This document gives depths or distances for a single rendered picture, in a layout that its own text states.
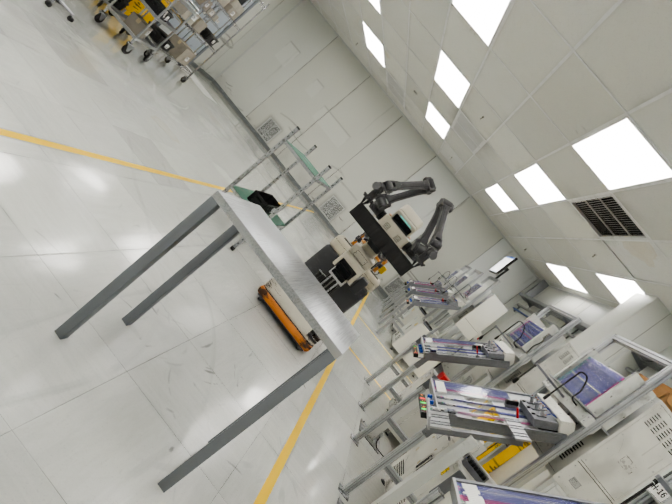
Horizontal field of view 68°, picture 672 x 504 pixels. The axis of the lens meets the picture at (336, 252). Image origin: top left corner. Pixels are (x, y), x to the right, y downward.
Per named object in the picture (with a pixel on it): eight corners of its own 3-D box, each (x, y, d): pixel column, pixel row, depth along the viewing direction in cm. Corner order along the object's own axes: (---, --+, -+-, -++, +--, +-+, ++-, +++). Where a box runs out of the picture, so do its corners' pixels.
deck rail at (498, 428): (436, 423, 284) (437, 413, 284) (435, 422, 286) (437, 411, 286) (566, 446, 276) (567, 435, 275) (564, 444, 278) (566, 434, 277)
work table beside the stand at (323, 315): (126, 317, 225) (259, 205, 216) (216, 446, 217) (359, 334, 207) (53, 331, 181) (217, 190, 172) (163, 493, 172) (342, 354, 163)
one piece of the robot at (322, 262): (287, 278, 447) (360, 219, 437) (325, 326, 443) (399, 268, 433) (278, 281, 414) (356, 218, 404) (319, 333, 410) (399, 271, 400)
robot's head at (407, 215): (397, 211, 394) (408, 201, 382) (414, 232, 392) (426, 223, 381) (387, 218, 384) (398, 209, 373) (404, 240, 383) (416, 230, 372)
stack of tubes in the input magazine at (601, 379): (585, 405, 277) (626, 376, 274) (556, 379, 328) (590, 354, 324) (600, 423, 276) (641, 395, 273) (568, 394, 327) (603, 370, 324)
